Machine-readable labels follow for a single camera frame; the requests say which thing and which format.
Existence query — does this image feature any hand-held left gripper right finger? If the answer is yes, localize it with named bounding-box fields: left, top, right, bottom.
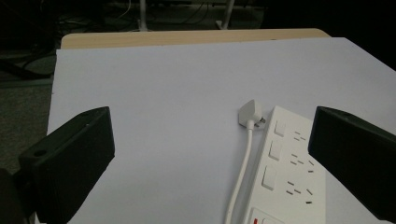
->
left=307, top=105, right=396, bottom=224

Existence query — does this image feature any black floor cable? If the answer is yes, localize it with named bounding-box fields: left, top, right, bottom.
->
left=0, top=49, right=57, bottom=80

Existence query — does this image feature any white paper sheet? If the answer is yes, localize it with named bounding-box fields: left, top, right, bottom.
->
left=34, top=36, right=396, bottom=224

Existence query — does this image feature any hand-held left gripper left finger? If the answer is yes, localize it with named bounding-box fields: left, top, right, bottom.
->
left=18, top=105, right=116, bottom=224

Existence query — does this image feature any white power cable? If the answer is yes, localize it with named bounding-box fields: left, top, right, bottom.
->
left=223, top=120, right=256, bottom=224

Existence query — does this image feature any white plug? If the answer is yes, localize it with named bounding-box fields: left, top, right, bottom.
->
left=238, top=99, right=267, bottom=129

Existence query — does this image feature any white power strip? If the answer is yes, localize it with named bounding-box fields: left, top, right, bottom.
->
left=241, top=105, right=327, bottom=224

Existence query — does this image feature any white metal stand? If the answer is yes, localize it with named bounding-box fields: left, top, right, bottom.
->
left=216, top=0, right=235, bottom=31
left=137, top=0, right=149, bottom=33

